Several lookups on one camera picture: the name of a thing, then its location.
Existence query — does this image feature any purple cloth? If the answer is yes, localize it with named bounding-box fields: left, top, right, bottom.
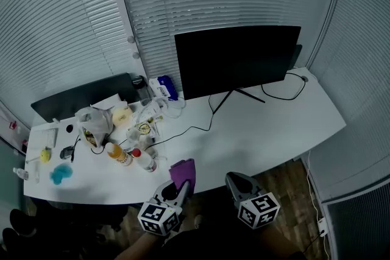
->
left=169, top=158, right=196, bottom=191

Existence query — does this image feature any orange drink bottle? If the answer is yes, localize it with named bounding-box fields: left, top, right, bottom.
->
left=104, top=142, right=134, bottom=167

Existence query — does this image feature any crumpled clear plastic bag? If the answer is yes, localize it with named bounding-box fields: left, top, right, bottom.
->
left=75, top=105, right=116, bottom=149

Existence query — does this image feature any white cable bundle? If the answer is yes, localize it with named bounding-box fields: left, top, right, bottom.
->
left=158, top=96, right=187, bottom=119

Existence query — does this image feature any yellow and black round tin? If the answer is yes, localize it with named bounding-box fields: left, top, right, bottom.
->
left=136, top=122, right=152, bottom=136

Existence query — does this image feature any long black desk cable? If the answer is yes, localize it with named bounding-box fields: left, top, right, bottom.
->
left=143, top=94, right=214, bottom=152

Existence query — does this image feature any dark grey monitor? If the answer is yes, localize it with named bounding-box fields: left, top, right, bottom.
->
left=30, top=72, right=141, bottom=124

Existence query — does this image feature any blue and white wipes pack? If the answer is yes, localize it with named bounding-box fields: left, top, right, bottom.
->
left=148, top=75, right=179, bottom=102

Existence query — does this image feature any black office chair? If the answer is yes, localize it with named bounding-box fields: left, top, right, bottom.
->
left=1, top=197, right=129, bottom=260

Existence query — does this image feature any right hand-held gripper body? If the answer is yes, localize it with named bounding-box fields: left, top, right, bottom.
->
left=230, top=188, right=280, bottom=231

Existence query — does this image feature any person's shoe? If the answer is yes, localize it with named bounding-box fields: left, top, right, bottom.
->
left=193, top=214, right=205, bottom=231

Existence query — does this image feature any pale yellow round package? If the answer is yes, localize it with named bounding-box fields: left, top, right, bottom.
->
left=112, top=106, right=133, bottom=127

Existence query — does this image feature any white power socket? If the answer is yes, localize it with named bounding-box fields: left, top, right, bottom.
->
left=316, top=217, right=328, bottom=237

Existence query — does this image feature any white paper sheet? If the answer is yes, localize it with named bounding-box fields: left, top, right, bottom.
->
left=91, top=93, right=123, bottom=111

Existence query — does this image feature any white floor cable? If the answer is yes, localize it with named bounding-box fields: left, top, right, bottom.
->
left=305, top=150, right=330, bottom=260

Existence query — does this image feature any clear plastic cup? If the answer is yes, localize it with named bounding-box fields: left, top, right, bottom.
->
left=126, top=127, right=141, bottom=144

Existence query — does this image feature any person's left forearm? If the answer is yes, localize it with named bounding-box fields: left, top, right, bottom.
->
left=115, top=230, right=167, bottom=260

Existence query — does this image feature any white keyboard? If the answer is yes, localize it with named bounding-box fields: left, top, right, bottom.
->
left=28, top=128, right=59, bottom=150

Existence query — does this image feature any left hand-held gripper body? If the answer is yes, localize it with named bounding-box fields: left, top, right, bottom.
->
left=137, top=180, right=184, bottom=237

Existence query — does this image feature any looped black cable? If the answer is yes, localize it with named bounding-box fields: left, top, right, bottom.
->
left=261, top=72, right=307, bottom=102

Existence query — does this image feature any small yellow toy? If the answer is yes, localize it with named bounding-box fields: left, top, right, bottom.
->
left=39, top=146, right=52, bottom=163

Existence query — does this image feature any black-lidded clear jar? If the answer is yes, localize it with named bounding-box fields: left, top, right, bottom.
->
left=132, top=75, right=151, bottom=102

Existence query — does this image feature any red-capped clear bottle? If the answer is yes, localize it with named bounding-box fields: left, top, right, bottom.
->
left=130, top=148, right=158, bottom=174

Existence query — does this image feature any black computer monitor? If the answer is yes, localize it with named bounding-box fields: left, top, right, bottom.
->
left=174, top=25, right=302, bottom=116

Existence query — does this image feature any person's right forearm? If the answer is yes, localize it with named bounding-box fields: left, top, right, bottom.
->
left=255, top=224, right=305, bottom=260

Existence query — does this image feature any small clear bottle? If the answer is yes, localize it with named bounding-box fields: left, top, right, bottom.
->
left=12, top=167, right=30, bottom=181

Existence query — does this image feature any person's black clothing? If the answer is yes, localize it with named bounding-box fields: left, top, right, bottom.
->
left=163, top=230, right=305, bottom=260

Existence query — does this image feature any small black device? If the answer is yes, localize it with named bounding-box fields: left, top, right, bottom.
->
left=59, top=145, right=76, bottom=161

